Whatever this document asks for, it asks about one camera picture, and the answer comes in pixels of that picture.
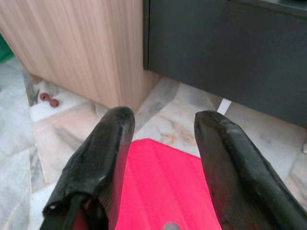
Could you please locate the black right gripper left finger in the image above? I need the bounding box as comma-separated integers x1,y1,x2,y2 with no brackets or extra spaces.
39,106,136,230

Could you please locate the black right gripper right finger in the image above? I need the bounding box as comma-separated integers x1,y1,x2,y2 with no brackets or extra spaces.
194,110,307,230

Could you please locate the red plastic stool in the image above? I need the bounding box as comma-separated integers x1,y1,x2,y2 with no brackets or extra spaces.
71,138,223,230

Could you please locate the small dark red dumbbell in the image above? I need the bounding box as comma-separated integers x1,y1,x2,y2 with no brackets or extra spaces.
39,92,60,108

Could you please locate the light wooden cabinet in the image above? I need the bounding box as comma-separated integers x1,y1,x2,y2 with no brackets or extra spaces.
0,0,160,113

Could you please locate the dark grey cabinet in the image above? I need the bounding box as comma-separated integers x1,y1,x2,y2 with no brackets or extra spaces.
143,0,307,129

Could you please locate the green plastic object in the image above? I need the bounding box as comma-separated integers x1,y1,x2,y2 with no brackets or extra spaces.
0,33,15,64

